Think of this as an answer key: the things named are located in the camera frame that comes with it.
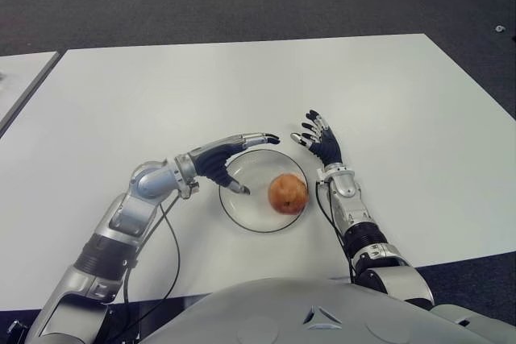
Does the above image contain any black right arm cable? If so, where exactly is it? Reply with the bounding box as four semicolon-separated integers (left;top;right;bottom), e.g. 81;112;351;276
316;180;356;280

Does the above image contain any grey robot torso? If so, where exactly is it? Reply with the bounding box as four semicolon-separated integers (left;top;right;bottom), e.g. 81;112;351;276
139;277;516;344

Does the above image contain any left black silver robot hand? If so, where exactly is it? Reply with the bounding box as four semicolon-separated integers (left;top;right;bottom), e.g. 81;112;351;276
189;131;281;196

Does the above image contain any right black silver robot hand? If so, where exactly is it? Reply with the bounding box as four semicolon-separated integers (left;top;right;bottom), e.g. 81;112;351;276
290;109;344;167

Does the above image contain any white side table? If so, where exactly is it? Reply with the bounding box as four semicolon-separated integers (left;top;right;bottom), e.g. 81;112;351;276
0;51;61;138

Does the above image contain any white plate with black rim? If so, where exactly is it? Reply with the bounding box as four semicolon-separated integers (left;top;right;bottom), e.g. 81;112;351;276
218;148;310;234

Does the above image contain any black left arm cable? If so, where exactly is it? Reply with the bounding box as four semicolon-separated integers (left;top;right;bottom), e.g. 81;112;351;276
108;194;181;337

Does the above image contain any black device with silver parts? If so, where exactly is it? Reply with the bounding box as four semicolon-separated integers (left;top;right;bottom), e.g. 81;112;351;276
0;319;29;341

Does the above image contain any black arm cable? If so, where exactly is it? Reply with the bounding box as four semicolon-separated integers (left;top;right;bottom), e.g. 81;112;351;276
316;180;356;280
108;194;181;337

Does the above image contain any red apple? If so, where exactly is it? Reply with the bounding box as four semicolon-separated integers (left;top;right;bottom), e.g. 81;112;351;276
268;172;310;215

